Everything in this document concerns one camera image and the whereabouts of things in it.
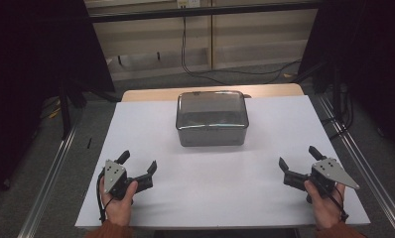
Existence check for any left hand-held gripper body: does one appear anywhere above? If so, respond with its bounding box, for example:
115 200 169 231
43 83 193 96
99 159 154 201

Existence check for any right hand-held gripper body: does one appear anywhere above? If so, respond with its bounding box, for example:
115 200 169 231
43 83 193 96
283 158 360 199

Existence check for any clear plastic storage box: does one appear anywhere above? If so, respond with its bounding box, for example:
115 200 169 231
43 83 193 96
175 90 250 148

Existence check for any clear plastic box lid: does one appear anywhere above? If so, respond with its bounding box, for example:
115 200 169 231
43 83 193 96
175 90 250 131

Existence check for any person's left hand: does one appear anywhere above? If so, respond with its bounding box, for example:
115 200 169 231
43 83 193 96
99 177 139 227

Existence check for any person's right hand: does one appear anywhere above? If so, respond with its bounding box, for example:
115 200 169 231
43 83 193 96
304 179 347 231

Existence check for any white board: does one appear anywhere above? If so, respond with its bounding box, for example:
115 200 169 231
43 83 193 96
74 94 371 230

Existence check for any wooden table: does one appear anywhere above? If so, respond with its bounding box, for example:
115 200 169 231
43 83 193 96
120 82 305 103

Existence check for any black metal stand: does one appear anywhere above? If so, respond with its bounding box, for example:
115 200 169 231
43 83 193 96
57 77 120 141

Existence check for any black curtain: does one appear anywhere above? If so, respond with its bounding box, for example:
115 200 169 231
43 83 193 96
297 0 395 160
0 0 116 206

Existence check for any black horizontal bar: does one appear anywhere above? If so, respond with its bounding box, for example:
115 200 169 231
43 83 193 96
88 1 323 24

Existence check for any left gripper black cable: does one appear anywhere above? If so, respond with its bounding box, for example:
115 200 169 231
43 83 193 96
95 171 115 223

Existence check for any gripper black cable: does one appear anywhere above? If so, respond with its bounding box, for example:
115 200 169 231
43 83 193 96
95 171 115 223
318 182 349 222

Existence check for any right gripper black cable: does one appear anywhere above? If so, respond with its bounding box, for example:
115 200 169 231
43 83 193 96
318 182 349 222

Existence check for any metal floor rail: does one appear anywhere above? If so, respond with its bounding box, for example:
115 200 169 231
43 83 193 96
16 120 81 238
318 93 395 238

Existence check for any bundle of black cables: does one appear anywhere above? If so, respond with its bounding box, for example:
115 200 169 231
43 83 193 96
321 82 356 141

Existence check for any long black floor cable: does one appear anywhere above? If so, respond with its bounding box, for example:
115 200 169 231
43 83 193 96
180 15 303 85

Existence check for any white wall outlet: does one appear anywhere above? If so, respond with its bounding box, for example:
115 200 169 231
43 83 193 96
176 0 201 10

